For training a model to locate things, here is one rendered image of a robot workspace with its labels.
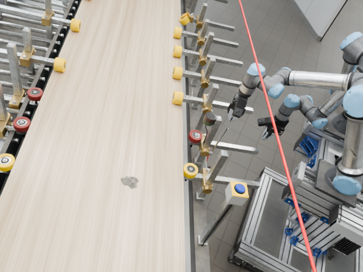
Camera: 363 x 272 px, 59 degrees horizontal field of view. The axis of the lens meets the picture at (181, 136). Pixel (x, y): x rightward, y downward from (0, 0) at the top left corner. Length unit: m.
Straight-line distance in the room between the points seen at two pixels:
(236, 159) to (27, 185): 2.04
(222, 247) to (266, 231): 0.36
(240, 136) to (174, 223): 1.96
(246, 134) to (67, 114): 2.06
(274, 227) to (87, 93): 1.65
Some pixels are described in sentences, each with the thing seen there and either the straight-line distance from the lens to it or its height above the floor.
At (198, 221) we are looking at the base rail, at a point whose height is 0.70.
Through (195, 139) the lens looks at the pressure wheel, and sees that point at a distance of 1.85.
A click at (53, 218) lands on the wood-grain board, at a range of 1.49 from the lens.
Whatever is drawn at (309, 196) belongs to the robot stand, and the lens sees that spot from 1.94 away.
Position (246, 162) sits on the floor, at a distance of 3.15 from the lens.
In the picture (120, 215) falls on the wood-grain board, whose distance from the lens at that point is 1.50.
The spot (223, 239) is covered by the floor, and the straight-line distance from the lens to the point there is 2.63.
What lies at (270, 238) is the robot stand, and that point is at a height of 0.21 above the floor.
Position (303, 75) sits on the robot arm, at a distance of 1.65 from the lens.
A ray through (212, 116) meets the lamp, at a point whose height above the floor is 1.11.
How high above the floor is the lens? 2.23
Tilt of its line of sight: 46 degrees down
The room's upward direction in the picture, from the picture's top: 21 degrees clockwise
